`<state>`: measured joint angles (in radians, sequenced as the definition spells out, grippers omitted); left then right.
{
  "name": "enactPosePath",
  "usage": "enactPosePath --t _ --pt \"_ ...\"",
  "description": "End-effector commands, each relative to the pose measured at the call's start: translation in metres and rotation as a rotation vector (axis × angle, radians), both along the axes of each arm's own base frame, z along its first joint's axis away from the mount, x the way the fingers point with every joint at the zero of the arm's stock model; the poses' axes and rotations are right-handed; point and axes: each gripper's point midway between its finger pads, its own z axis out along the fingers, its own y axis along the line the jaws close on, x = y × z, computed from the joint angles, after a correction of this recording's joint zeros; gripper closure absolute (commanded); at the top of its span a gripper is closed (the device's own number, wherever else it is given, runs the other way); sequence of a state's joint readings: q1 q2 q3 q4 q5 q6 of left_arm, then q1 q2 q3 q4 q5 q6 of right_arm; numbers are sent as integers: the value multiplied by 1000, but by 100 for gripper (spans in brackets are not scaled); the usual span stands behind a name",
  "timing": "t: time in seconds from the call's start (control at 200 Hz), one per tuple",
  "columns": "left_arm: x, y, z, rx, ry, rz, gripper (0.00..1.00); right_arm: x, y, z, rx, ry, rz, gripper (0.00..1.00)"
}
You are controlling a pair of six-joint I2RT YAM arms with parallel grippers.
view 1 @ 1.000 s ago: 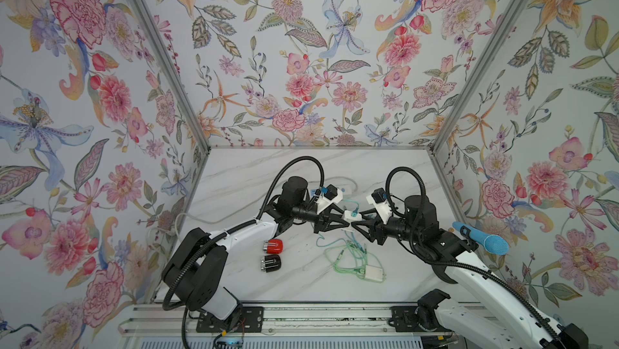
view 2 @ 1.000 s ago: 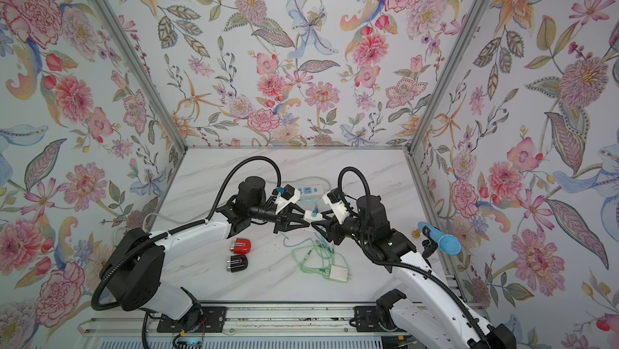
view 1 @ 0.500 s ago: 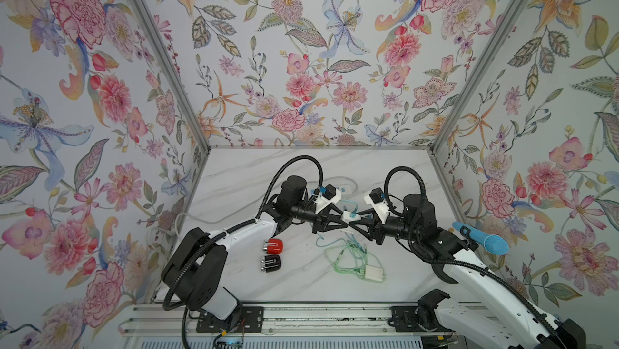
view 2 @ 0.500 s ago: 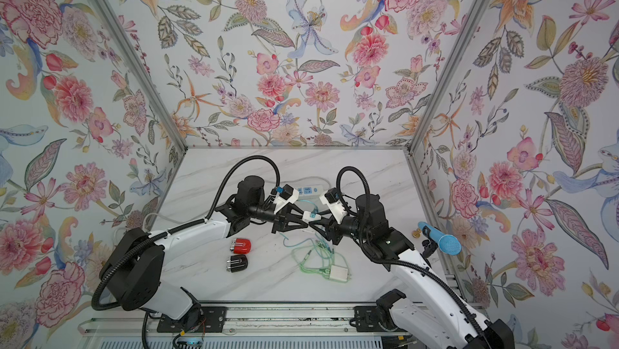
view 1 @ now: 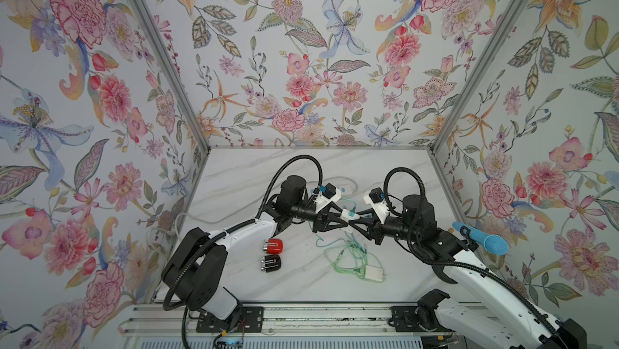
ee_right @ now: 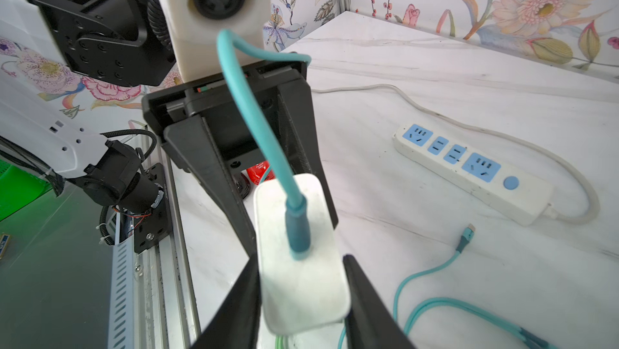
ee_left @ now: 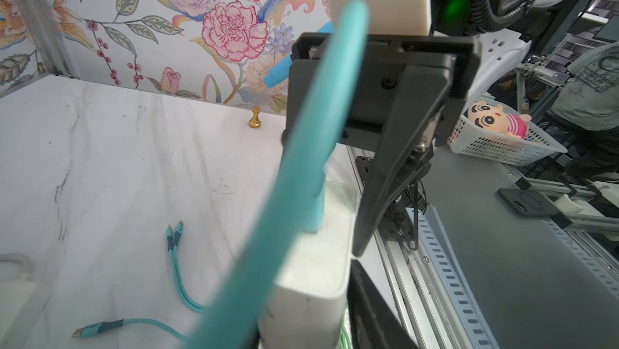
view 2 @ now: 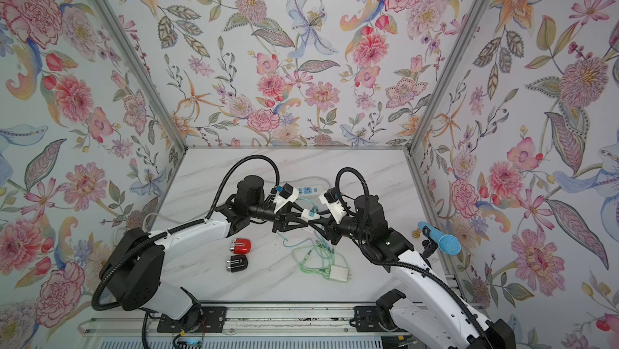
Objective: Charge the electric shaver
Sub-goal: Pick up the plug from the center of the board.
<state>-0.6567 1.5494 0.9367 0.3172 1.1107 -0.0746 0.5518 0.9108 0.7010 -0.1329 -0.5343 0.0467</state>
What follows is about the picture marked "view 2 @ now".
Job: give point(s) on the black electric shaver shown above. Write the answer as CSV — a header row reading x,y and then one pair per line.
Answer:
x,y
237,263

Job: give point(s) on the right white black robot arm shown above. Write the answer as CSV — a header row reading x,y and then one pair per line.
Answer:
x,y
426,307

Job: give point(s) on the white power strip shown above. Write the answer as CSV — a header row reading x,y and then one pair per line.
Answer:
x,y
309,191

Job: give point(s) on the black mounting plate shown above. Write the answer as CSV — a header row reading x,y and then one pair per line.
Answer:
x,y
372,319
210,319

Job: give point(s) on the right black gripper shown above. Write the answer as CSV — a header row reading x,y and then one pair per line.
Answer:
x,y
333,223

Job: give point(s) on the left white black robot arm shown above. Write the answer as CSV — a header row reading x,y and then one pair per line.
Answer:
x,y
131,277

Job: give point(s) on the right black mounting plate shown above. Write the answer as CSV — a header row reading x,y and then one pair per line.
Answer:
x,y
372,319

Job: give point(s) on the red electric shaver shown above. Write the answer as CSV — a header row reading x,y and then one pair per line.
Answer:
x,y
240,246

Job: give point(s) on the blue microphone on stand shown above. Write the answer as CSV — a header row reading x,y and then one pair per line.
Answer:
x,y
437,240

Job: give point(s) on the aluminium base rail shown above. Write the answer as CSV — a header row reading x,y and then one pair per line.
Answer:
x,y
293,318

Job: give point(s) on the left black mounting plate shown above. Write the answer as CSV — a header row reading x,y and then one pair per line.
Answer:
x,y
210,319

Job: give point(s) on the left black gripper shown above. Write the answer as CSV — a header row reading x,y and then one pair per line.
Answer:
x,y
279,216

